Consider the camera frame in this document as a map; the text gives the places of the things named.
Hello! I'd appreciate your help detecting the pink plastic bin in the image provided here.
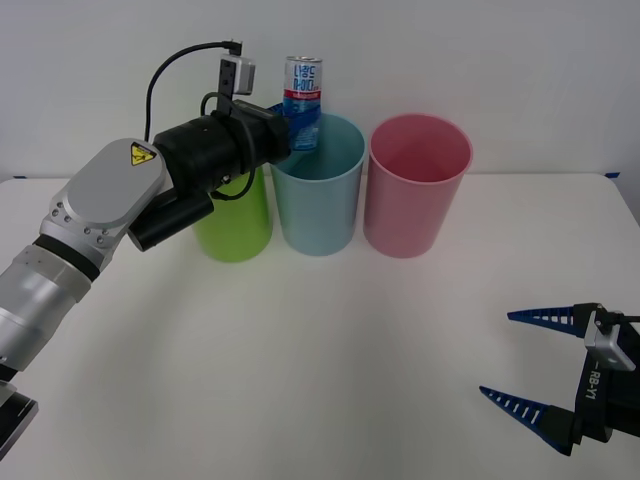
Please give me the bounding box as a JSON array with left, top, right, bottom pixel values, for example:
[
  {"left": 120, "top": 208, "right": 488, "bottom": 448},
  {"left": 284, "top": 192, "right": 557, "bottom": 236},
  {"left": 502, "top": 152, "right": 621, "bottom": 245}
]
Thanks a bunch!
[{"left": 363, "top": 113, "right": 474, "bottom": 259}]

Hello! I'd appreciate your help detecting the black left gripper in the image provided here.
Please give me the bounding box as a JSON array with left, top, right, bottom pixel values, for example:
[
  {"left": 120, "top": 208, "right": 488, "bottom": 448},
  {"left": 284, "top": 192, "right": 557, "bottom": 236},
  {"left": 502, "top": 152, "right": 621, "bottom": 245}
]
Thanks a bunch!
[{"left": 232, "top": 99, "right": 293, "bottom": 173}]

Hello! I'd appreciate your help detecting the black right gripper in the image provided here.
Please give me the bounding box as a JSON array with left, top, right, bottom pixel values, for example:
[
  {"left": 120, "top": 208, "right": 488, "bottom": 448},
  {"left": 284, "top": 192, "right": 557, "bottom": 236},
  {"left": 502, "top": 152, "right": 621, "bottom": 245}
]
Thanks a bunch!
[{"left": 478, "top": 301, "right": 640, "bottom": 458}]

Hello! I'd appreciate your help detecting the green plastic bin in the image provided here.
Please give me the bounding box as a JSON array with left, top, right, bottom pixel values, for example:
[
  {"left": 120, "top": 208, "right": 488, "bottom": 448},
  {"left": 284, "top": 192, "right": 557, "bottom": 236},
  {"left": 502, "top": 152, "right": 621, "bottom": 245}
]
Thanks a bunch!
[{"left": 192, "top": 167, "right": 274, "bottom": 262}]

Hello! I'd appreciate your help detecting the blue and white drink can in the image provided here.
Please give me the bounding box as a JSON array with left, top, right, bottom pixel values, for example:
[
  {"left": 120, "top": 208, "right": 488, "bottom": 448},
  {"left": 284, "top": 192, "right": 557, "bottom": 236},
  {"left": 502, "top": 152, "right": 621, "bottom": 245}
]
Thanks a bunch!
[{"left": 281, "top": 54, "right": 327, "bottom": 153}]

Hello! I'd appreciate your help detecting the pale blue plastic bin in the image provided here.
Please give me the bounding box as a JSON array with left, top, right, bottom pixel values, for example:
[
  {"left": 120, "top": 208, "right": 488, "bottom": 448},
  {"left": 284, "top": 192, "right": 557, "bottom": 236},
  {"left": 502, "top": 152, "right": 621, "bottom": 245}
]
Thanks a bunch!
[{"left": 269, "top": 112, "right": 368, "bottom": 257}]

